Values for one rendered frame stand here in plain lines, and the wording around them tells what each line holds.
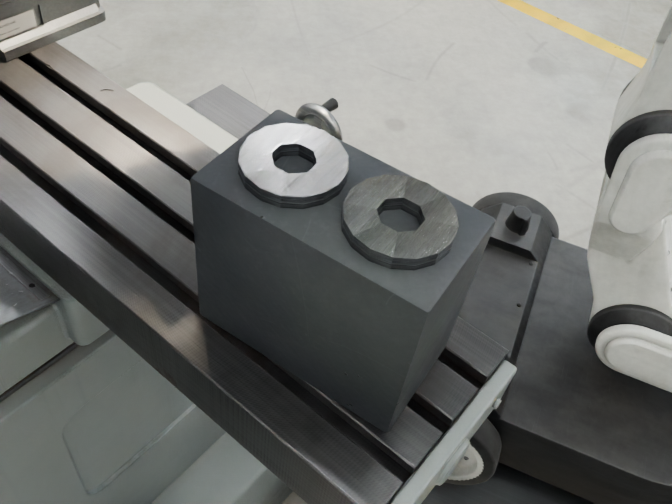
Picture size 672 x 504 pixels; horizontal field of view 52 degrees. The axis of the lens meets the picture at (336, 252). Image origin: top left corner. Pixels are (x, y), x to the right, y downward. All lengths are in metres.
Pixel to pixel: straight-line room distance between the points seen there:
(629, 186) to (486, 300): 0.42
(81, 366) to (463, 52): 2.38
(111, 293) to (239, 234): 0.21
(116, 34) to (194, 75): 0.40
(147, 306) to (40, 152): 0.27
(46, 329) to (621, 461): 0.87
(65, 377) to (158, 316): 0.28
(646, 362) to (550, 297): 0.25
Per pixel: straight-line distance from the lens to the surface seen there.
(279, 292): 0.58
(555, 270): 1.42
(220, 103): 1.28
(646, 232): 1.02
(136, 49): 2.87
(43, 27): 1.08
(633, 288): 1.15
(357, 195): 0.54
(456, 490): 1.30
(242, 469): 1.48
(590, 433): 1.23
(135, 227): 0.79
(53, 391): 0.97
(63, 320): 0.89
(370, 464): 0.63
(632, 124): 0.95
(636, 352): 1.18
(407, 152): 2.46
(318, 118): 1.36
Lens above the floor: 1.56
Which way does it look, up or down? 48 degrees down
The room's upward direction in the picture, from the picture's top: 9 degrees clockwise
